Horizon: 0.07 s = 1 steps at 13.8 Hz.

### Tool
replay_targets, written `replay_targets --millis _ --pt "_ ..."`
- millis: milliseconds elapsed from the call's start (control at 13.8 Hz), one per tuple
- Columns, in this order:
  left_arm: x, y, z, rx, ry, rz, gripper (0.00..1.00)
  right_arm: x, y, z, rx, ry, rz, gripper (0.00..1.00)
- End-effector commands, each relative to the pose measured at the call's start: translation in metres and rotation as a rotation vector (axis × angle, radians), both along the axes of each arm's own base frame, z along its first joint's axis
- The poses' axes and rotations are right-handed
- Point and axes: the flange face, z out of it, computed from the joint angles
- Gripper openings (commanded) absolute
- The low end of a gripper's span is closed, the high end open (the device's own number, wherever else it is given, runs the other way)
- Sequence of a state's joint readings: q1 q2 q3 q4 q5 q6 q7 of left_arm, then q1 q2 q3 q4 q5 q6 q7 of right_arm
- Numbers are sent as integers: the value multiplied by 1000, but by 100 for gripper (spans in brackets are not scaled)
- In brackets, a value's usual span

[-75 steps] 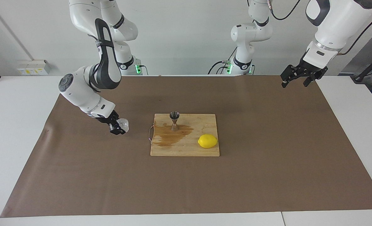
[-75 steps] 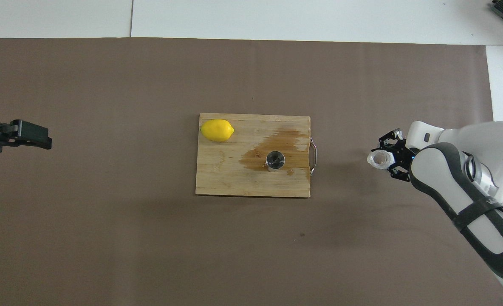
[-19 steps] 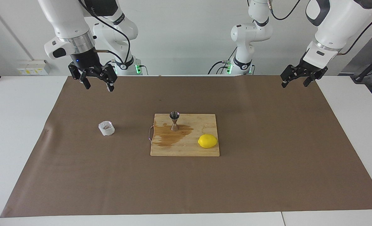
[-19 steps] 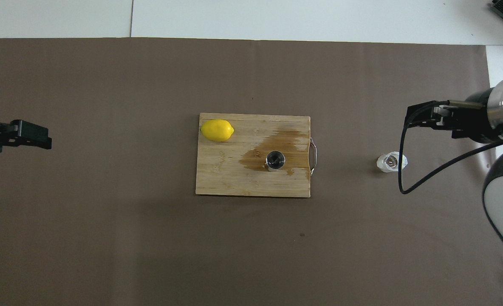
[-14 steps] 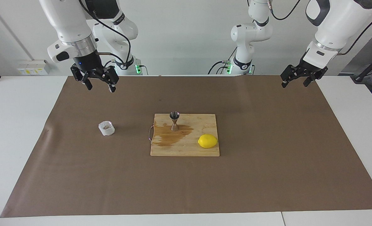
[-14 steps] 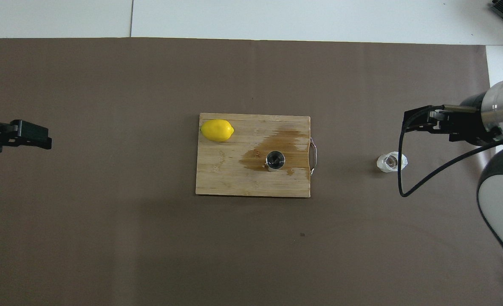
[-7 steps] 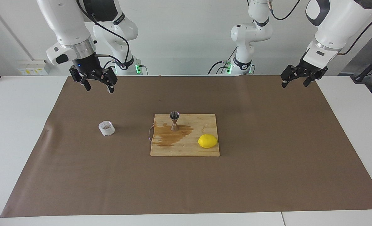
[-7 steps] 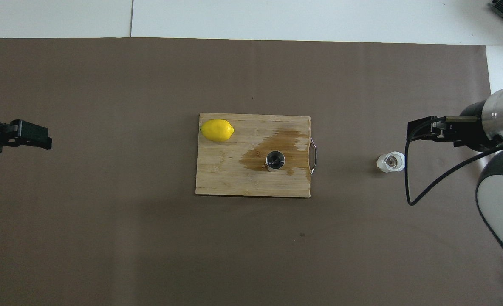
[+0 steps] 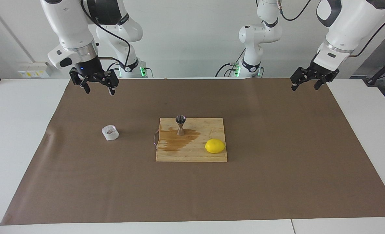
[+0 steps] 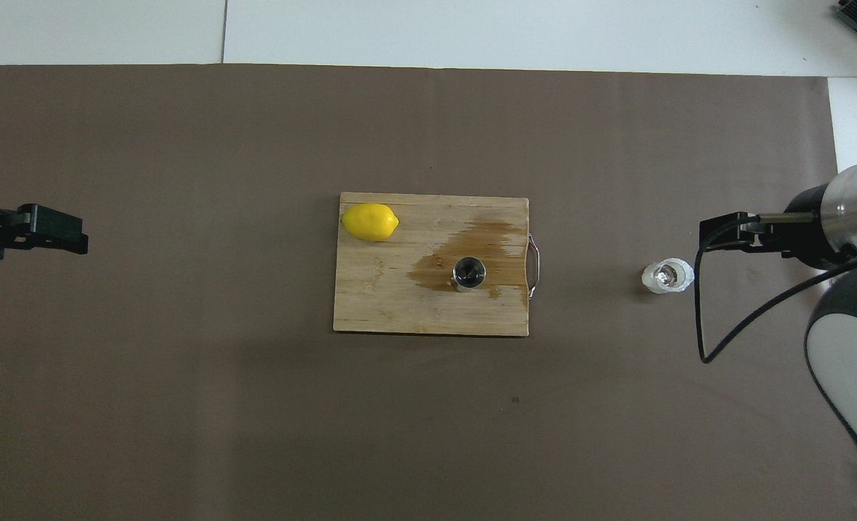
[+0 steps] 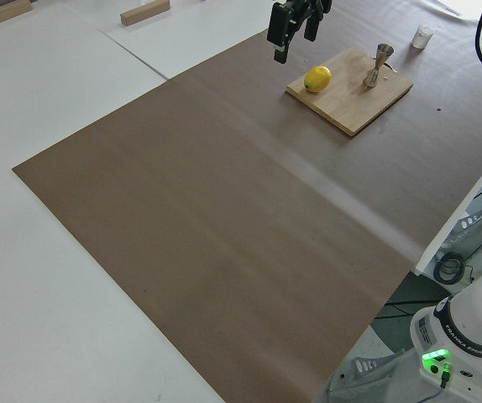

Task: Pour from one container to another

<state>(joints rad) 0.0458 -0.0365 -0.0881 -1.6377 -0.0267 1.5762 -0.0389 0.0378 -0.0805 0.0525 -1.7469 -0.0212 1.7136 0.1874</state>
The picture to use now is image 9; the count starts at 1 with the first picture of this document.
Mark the steel double jigger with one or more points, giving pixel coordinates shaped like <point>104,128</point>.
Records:
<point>181,130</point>

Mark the brown paper table mat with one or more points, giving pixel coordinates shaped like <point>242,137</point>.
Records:
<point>82,178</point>

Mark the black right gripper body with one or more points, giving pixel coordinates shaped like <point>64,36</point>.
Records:
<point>90,70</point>

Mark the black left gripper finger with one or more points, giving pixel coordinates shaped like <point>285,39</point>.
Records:
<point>318,85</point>
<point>294,86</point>

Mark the small clear plastic cup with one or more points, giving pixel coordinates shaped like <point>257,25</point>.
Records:
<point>110,133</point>

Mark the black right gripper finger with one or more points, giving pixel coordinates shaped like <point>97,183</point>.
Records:
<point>112,90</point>
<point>86,88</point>

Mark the black stand pole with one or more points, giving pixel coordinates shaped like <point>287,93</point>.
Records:
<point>374,78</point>

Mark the yellow lemon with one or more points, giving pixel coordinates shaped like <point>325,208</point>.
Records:
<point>215,146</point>

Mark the wooden cutting board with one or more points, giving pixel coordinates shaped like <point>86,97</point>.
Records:
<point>192,152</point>

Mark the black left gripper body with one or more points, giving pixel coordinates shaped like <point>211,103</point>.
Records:
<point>319,72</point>

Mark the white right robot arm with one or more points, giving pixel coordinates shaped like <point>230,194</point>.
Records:
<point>69,26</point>

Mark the white wall socket box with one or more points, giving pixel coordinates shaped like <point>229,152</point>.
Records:
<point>33,70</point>

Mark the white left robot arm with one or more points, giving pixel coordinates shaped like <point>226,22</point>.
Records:
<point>260,32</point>

